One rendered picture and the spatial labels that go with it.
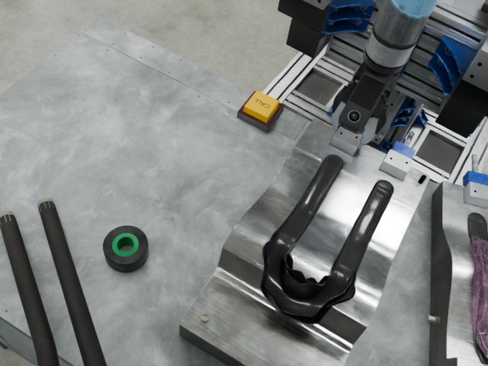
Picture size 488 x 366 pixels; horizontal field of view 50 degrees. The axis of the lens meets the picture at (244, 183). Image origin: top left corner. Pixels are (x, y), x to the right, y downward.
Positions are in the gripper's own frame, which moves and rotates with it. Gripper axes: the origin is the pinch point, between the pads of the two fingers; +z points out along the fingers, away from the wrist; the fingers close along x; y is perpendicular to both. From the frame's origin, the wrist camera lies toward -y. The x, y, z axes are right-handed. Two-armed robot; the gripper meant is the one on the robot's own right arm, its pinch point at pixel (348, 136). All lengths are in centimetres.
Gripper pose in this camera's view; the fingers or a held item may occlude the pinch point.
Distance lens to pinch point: 106.2
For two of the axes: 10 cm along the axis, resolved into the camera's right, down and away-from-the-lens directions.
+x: -8.6, -4.6, 2.0
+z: -1.1, 5.5, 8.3
